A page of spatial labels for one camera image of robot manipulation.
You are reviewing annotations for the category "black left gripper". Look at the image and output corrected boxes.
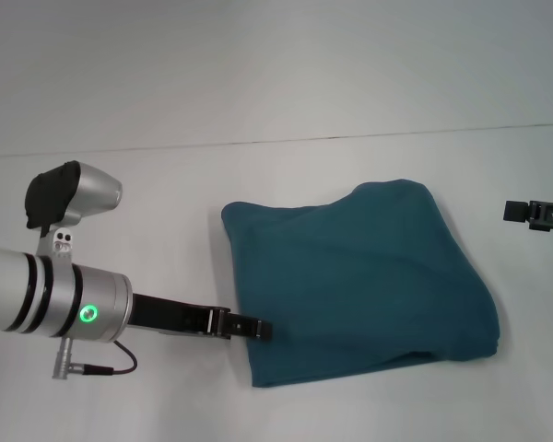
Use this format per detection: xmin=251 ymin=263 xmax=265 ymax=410
xmin=128 ymin=292 xmax=275 ymax=343

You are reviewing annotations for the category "teal blue printed t-shirt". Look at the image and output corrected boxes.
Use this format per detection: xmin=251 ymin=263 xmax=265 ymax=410
xmin=220 ymin=178 xmax=502 ymax=390

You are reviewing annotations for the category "left gripper cable with connectors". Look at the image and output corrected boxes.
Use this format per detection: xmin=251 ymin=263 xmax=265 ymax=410
xmin=50 ymin=336 xmax=140 ymax=381

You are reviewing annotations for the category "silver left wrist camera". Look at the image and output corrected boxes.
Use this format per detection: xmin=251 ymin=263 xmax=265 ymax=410
xmin=23 ymin=159 xmax=124 ymax=260

